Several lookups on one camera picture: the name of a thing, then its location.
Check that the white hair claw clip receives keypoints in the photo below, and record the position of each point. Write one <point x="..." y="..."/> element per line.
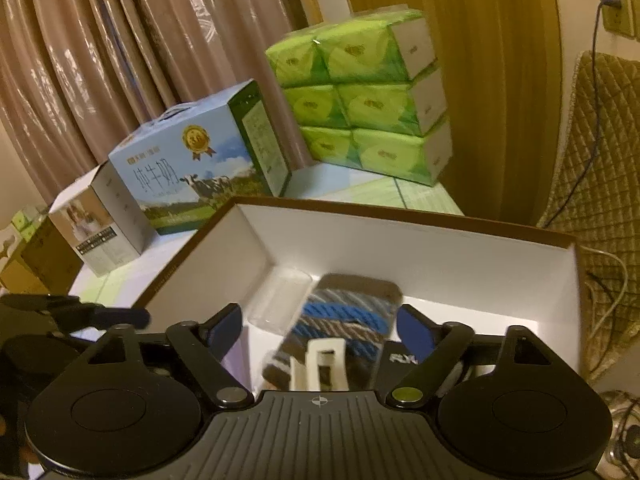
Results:
<point x="320" y="346"/>

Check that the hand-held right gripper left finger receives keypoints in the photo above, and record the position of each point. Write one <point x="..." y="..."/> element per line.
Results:
<point x="225" y="325"/>

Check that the stack of green tissue packs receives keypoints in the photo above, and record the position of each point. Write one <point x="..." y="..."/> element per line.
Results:
<point x="360" y="95"/>

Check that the wooden door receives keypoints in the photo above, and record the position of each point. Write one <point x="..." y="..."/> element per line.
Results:
<point x="475" y="60"/>

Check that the shiny metal object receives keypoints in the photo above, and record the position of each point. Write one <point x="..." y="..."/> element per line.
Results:
<point x="622" y="435"/>

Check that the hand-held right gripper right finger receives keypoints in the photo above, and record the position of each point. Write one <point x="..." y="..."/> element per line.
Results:
<point x="415" y="330"/>

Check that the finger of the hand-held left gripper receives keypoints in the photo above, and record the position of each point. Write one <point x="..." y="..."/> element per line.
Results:
<point x="105" y="316"/>

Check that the small green packet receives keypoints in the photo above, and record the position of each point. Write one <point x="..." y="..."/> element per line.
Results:
<point x="25" y="220"/>

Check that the clear plastic measuring cup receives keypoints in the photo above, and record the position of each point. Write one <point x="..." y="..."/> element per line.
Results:
<point x="280" y="300"/>

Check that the wall socket with plug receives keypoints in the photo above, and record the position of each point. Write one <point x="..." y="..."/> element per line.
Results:
<point x="617" y="17"/>

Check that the striped brown blue sock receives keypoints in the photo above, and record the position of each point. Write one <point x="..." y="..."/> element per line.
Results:
<point x="345" y="320"/>

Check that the blue milk carton box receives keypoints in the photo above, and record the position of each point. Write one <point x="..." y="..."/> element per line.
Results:
<point x="200" y="170"/>

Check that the small white brown box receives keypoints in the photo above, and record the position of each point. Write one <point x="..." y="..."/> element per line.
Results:
<point x="95" y="225"/>

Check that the brown curtain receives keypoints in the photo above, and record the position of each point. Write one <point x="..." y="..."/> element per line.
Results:
<point x="125" y="60"/>

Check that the brown cardboard box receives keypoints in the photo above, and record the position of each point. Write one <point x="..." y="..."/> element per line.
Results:
<point x="47" y="255"/>

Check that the quilted chair cushion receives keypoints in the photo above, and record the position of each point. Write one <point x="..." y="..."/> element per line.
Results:
<point x="600" y="185"/>

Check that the white storage box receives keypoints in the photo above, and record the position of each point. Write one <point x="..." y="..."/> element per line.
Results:
<point x="400" y="250"/>

